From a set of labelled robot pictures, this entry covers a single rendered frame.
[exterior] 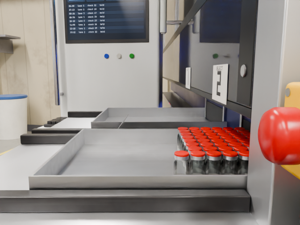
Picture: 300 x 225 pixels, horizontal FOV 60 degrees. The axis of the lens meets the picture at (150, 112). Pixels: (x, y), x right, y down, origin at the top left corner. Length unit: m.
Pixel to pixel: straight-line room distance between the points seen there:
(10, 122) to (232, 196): 4.28
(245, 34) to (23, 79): 4.74
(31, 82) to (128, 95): 3.74
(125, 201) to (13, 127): 4.24
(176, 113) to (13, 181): 0.61
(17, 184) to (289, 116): 0.36
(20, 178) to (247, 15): 0.39
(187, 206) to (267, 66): 0.17
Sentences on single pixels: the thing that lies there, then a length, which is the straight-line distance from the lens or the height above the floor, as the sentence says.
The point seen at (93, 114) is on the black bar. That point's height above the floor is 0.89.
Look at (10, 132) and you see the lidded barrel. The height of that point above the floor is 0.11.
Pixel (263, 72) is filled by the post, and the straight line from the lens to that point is 0.29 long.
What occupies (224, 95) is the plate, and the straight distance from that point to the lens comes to 0.41.
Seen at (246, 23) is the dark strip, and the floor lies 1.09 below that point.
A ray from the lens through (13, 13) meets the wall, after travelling 5.11.
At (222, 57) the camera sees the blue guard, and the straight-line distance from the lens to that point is 0.43.
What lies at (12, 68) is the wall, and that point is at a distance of 5.09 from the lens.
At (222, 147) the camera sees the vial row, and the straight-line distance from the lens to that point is 0.40.
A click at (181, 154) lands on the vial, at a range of 0.36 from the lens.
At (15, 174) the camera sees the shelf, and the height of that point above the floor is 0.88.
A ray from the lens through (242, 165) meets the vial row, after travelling 0.38.
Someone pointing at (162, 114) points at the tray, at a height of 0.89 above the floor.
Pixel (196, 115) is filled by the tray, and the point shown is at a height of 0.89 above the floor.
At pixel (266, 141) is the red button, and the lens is 0.19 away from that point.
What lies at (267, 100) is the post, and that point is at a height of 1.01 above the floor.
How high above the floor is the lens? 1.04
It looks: 9 degrees down
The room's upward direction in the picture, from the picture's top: straight up
